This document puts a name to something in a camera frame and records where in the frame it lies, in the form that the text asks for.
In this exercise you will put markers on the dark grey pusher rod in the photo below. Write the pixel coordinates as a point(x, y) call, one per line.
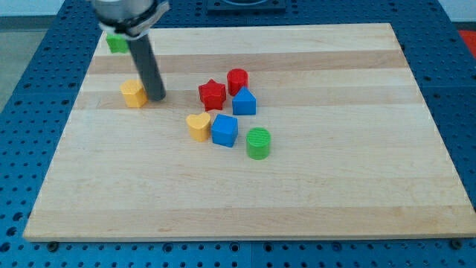
point(147, 67)

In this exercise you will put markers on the yellow hexagon block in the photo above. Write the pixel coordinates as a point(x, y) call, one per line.
point(133, 93)

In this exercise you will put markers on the wooden board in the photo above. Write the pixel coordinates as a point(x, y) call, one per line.
point(355, 152)

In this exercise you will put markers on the green block top left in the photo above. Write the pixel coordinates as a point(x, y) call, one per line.
point(116, 43)

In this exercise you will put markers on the red star block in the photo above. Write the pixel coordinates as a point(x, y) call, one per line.
point(212, 95)

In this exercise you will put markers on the yellow heart block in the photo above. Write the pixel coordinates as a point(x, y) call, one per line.
point(199, 126)

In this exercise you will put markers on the red cylinder block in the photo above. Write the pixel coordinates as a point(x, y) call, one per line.
point(237, 78)

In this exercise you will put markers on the blue cube block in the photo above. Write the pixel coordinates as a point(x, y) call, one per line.
point(224, 130)

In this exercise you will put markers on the blue triangle block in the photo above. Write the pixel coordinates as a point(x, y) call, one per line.
point(244, 102)

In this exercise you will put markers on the green cylinder block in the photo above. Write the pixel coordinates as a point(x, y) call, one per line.
point(258, 142)

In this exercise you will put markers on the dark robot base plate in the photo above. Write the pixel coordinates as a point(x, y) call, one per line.
point(244, 6)

